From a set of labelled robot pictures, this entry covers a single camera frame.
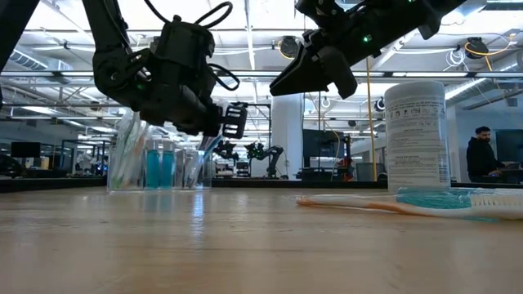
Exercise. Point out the purple white toothbrush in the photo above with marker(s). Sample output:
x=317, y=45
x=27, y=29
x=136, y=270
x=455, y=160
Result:
x=191, y=171

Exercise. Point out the dark wall monitor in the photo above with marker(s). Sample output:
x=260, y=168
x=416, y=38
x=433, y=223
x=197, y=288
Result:
x=510, y=147

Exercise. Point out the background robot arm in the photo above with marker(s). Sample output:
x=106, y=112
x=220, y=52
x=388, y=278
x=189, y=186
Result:
x=274, y=153

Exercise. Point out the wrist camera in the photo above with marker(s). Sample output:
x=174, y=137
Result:
x=323, y=12
x=225, y=122

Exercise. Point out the white wipes canister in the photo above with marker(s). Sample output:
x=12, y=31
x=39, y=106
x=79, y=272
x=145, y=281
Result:
x=417, y=139

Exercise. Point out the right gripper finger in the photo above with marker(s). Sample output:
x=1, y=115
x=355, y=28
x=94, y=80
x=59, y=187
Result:
x=302, y=77
x=341, y=69

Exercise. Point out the clear acrylic holder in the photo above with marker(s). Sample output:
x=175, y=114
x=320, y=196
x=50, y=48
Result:
x=180, y=171

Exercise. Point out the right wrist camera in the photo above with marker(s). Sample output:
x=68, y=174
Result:
x=323, y=12

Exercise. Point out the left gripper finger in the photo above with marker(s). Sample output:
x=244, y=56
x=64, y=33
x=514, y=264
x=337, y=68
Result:
x=200, y=128

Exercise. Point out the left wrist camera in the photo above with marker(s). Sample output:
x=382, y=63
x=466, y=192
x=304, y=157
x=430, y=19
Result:
x=225, y=122

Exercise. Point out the large black monitor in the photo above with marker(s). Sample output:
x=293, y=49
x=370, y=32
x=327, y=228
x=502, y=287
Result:
x=323, y=147

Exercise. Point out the white column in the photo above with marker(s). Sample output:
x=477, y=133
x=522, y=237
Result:
x=288, y=134

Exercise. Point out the person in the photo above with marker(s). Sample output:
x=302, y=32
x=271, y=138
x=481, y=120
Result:
x=480, y=159

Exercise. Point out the small black monitor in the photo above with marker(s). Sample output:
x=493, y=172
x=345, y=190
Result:
x=24, y=150

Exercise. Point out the blue toothbrush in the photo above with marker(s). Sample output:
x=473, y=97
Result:
x=210, y=145

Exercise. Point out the teal toothbrush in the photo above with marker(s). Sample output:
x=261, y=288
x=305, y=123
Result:
x=437, y=200

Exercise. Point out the black table frame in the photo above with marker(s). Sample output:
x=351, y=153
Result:
x=61, y=184

